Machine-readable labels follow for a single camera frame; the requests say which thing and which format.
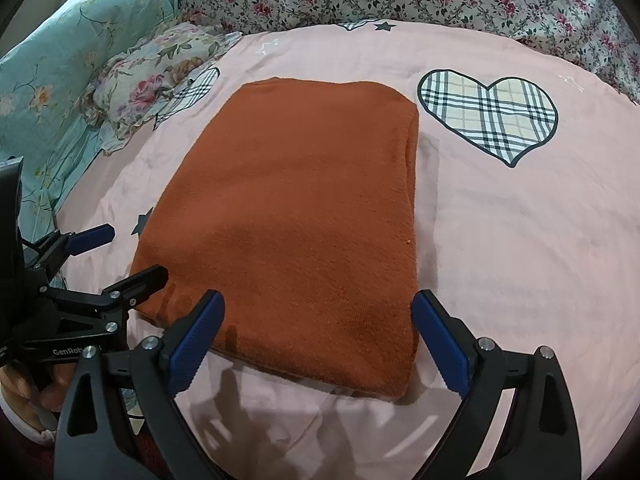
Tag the teal floral quilt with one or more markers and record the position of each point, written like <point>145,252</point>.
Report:
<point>65,70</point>

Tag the ruffled floral pillow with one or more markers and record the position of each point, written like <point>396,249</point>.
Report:
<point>150,75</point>

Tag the pink heart print bed sheet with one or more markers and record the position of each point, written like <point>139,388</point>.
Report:
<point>500,240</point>

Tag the orange towel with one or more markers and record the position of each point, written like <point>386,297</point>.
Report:
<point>290,220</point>

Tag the person's left hand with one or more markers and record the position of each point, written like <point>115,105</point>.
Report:
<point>47,395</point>

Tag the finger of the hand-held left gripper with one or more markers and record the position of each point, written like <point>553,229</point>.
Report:
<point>145,280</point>
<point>92,236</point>

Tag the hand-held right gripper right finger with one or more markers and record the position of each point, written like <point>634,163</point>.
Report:
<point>445,345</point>

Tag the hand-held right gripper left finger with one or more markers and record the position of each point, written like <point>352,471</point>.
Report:
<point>192,345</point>

